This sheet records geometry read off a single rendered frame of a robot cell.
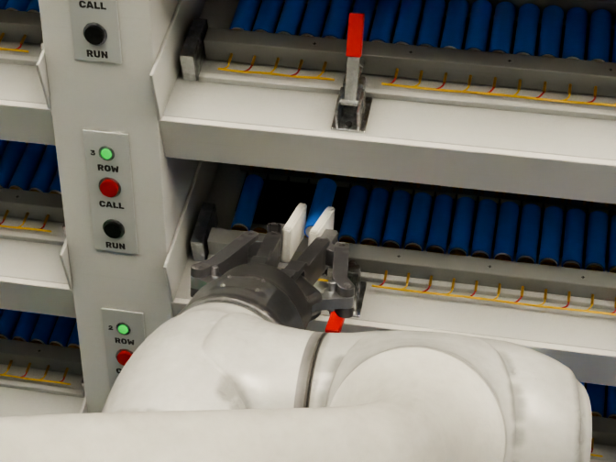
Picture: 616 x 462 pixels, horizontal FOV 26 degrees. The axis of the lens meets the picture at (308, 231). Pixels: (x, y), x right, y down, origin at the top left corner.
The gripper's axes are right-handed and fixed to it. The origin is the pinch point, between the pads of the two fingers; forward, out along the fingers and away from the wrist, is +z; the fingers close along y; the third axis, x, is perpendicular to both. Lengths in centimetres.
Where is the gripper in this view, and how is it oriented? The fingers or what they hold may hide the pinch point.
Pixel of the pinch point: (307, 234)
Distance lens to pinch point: 114.1
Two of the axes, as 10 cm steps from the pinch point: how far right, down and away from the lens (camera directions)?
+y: -9.8, -1.2, 1.8
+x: -0.5, 9.4, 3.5
